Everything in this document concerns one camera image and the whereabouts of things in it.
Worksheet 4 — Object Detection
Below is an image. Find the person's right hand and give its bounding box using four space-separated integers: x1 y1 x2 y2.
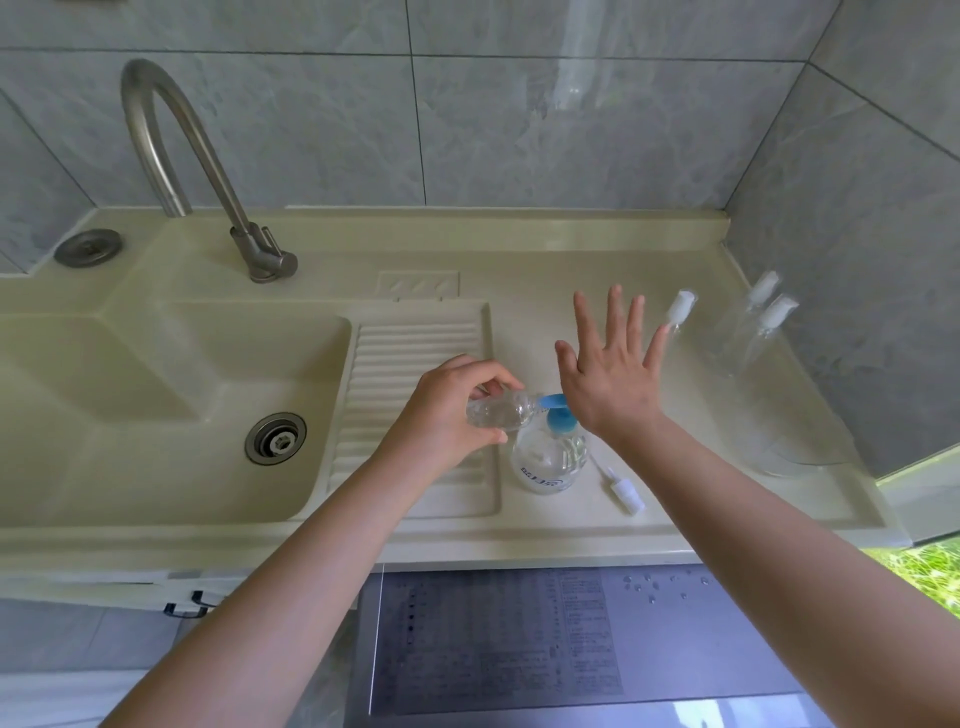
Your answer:
554 284 673 444

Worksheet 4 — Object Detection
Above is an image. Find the person's left hand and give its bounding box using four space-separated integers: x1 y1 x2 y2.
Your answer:
374 353 525 481

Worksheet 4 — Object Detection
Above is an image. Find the small clear bottle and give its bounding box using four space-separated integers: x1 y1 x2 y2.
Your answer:
663 289 699 335
723 323 779 379
708 298 765 369
466 388 547 433

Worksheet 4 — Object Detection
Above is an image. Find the clear hand sanitizer pump bottle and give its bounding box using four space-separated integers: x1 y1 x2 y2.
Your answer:
511 393 592 496

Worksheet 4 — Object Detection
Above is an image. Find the person's right forearm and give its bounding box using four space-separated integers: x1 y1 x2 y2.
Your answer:
611 412 960 728

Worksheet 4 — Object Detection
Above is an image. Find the person's left forearm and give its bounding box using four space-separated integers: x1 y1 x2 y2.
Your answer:
101 453 433 728

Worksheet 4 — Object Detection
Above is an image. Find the steel sink drain strainer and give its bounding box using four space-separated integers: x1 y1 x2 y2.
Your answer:
244 411 308 467

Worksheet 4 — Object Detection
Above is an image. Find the grey washing machine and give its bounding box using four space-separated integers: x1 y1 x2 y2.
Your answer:
344 563 834 728

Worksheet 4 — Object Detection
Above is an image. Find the curved steel faucet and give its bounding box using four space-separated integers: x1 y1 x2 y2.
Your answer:
120 59 300 285

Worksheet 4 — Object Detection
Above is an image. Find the glass window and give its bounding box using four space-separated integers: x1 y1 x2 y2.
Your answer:
869 442 960 620

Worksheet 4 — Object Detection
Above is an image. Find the cream sink with washboard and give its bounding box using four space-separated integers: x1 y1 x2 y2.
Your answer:
0 207 913 613

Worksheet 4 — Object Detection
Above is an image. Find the round steel hole cover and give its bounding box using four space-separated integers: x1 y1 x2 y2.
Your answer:
53 228 125 269

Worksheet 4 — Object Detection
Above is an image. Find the white cabinet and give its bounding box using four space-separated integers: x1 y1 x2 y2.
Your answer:
0 569 361 616

